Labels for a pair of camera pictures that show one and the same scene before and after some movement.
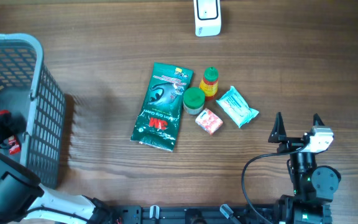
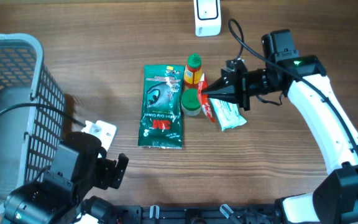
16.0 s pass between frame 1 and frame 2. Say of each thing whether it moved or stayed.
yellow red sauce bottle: moved
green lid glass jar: stayed
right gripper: moved
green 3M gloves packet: moved
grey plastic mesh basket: stayed
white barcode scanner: stayed
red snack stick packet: moved
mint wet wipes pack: moved
